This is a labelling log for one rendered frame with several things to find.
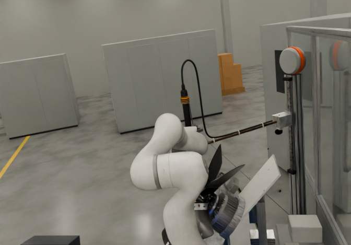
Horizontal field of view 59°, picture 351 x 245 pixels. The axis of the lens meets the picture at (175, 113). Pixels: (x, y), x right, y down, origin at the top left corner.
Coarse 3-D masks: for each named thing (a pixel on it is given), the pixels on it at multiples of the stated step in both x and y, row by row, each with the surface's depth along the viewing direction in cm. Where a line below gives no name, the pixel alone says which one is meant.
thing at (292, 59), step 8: (288, 48) 177; (296, 48) 176; (280, 56) 183; (288, 56) 178; (296, 56) 173; (304, 56) 174; (280, 64) 185; (288, 64) 179; (296, 64) 174; (304, 64) 175; (288, 72) 181; (296, 72) 178
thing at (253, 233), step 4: (252, 232) 197; (256, 232) 197; (268, 232) 195; (272, 232) 194; (252, 236) 194; (256, 236) 193; (268, 236) 192; (272, 236) 191; (252, 240) 192; (256, 240) 192; (268, 240) 190; (272, 240) 190; (252, 244) 193; (256, 244) 192; (268, 244) 191; (272, 244) 190
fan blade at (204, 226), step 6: (198, 210) 168; (204, 210) 167; (198, 216) 163; (204, 216) 162; (198, 222) 159; (204, 222) 158; (210, 222) 157; (198, 228) 155; (204, 228) 153; (210, 228) 152; (204, 234) 149; (210, 234) 147
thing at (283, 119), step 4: (284, 112) 188; (288, 112) 185; (272, 116) 186; (276, 116) 183; (280, 116) 181; (284, 116) 181; (288, 116) 183; (276, 120) 183; (280, 120) 180; (284, 120) 182; (288, 120) 183; (276, 124) 184; (280, 124) 181; (284, 124) 182; (288, 124) 184; (280, 128) 182
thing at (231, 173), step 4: (236, 168) 160; (240, 168) 165; (228, 172) 156; (232, 172) 164; (236, 172) 168; (220, 176) 155; (224, 176) 162; (228, 176) 167; (232, 176) 170; (216, 180) 163; (220, 180) 168; (224, 180) 170; (208, 184) 165; (212, 184) 169; (216, 184) 172; (220, 184) 173
